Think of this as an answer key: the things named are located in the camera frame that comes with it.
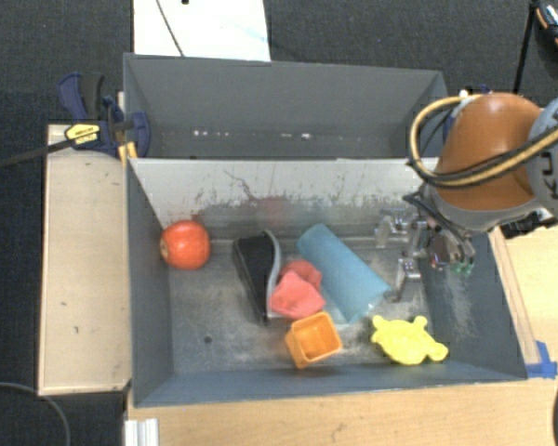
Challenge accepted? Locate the light blue cup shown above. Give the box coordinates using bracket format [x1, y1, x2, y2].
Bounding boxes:
[296, 223, 393, 325]

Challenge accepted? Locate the yellow toy animal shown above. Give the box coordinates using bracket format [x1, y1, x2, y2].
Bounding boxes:
[370, 314, 450, 367]

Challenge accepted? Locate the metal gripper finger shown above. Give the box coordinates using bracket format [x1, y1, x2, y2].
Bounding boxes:
[375, 207, 419, 249]
[387, 256, 423, 303]

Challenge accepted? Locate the grey metal bin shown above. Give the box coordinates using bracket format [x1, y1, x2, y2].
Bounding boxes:
[122, 52, 529, 409]

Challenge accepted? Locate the red apple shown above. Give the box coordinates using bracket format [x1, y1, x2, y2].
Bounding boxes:
[159, 219, 212, 271]

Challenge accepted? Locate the black and grey shoe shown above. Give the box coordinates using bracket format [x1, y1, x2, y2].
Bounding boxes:
[232, 229, 283, 325]

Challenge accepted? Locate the pink cloth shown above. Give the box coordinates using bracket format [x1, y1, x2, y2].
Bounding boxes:
[268, 258, 327, 321]

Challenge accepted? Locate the pale wood board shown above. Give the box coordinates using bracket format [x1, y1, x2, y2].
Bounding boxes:
[37, 124, 133, 397]

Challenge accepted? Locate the black cylinder on white bracket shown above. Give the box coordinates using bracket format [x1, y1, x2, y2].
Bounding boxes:
[498, 208, 558, 240]

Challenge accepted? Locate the orange square cup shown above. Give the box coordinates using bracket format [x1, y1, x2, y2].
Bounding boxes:
[284, 310, 344, 371]

